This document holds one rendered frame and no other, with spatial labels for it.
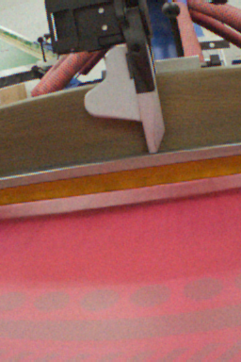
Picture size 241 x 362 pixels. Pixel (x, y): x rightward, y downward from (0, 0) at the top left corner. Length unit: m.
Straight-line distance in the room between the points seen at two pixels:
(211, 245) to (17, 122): 0.20
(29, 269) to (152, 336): 0.12
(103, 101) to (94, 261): 0.13
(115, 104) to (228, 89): 0.10
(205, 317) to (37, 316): 0.09
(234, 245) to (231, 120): 0.12
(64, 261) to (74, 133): 0.12
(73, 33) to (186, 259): 0.19
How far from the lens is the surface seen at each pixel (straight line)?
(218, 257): 0.25
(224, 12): 1.01
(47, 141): 0.36
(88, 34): 0.33
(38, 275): 0.27
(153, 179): 0.36
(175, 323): 0.19
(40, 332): 0.21
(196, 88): 0.33
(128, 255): 0.27
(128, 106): 0.32
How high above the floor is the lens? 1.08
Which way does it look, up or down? 16 degrees down
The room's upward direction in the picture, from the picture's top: 11 degrees counter-clockwise
